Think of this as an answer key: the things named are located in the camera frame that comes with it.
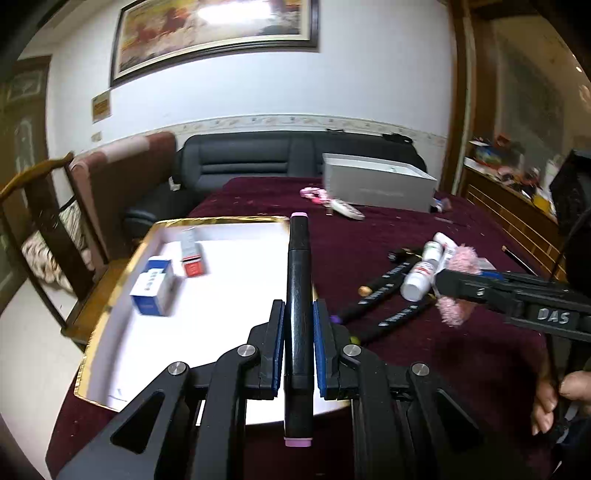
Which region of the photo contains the black marker with pink caps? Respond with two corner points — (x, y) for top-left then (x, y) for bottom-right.
(283, 212), (315, 448)

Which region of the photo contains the person's right hand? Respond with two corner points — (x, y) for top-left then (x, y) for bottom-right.
(531, 369), (591, 437)

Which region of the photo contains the white remote control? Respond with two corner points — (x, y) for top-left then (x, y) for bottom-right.
(329, 198), (365, 220)

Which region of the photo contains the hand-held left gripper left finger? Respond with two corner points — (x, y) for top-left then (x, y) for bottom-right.
(55, 299), (286, 480)

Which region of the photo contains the large grey box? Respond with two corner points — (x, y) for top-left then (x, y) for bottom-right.
(322, 153), (438, 213)

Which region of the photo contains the red and grey box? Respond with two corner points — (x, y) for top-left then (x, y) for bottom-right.
(179, 227), (206, 278)

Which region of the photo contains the framed painting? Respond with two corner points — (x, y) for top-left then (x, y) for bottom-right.
(110, 0), (320, 88)

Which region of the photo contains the dark wooden chair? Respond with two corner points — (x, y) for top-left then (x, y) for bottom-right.
(0, 152), (136, 348)

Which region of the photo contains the black leather sofa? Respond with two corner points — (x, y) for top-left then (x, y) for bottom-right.
(122, 131), (428, 237)

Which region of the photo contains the black marker with purple caps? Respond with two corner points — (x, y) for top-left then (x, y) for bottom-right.
(330, 277), (409, 324)

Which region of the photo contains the yellow wall plaque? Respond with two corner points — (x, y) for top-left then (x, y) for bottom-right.
(91, 91), (112, 123)

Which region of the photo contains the blue and white box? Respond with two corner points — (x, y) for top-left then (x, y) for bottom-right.
(129, 255), (176, 317)

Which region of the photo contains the thin wooden stick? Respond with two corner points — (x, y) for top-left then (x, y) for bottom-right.
(502, 246), (536, 274)

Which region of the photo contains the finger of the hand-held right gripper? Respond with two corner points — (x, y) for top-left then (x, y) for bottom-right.
(480, 271), (571, 298)
(435, 269), (591, 343)

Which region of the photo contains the wooden sideboard with clutter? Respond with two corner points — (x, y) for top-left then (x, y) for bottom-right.
(462, 136), (570, 278)

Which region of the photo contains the pink fluffy ball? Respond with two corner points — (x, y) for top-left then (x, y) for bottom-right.
(434, 244), (483, 329)

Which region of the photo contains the white tube with orange cap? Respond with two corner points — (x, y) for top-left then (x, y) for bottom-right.
(400, 260), (438, 302)

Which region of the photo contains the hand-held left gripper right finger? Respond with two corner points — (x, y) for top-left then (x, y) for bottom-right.
(313, 299), (525, 480)

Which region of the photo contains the brown and pink armchair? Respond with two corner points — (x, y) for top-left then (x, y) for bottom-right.
(69, 131), (178, 274)

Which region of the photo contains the white tray with gold rim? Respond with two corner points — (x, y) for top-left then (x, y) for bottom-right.
(74, 215), (356, 425)

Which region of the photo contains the wooden door frame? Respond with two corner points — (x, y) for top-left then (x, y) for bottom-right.
(447, 0), (477, 197)

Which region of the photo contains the wooden cabinet with glass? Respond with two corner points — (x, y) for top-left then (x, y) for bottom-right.
(0, 55), (52, 301)

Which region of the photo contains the black marker with green caps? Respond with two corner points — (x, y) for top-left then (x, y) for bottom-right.
(348, 298), (437, 346)

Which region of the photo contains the floral cushion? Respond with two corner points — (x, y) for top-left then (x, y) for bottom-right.
(21, 203), (96, 292)

